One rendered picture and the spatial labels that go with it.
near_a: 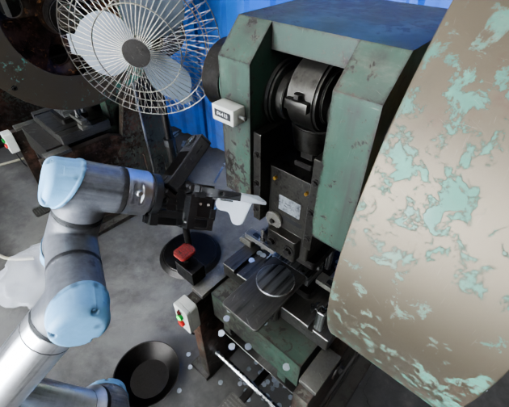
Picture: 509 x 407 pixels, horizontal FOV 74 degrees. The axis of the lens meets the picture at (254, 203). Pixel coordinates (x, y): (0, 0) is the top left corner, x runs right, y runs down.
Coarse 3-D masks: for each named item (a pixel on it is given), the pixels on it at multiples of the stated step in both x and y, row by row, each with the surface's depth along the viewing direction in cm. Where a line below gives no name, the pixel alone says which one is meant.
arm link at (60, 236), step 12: (48, 216) 51; (48, 228) 51; (60, 228) 50; (72, 228) 50; (84, 228) 51; (96, 228) 53; (48, 240) 50; (60, 240) 49; (72, 240) 49; (84, 240) 50; (96, 240) 53; (48, 252) 49; (60, 252) 48; (96, 252) 51
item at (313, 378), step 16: (320, 352) 104; (336, 352) 106; (352, 352) 145; (320, 368) 100; (336, 368) 111; (352, 368) 160; (368, 368) 162; (304, 384) 97; (320, 384) 97; (336, 384) 146; (352, 384) 155; (304, 400) 96; (320, 400) 131; (336, 400) 150
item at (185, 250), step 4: (184, 244) 122; (188, 244) 122; (180, 248) 121; (184, 248) 121; (188, 248) 121; (192, 248) 121; (176, 252) 119; (180, 252) 119; (184, 252) 119; (188, 252) 119; (192, 252) 119; (176, 256) 118; (180, 256) 118; (184, 256) 118; (188, 256) 118; (180, 260) 118; (184, 260) 118
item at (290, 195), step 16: (288, 160) 90; (304, 160) 87; (272, 176) 90; (288, 176) 86; (304, 176) 84; (272, 192) 93; (288, 192) 89; (304, 192) 85; (272, 208) 97; (288, 208) 92; (304, 208) 88; (272, 224) 99; (288, 224) 96; (304, 224) 91; (272, 240) 99; (288, 240) 94; (288, 256) 98; (304, 256) 98
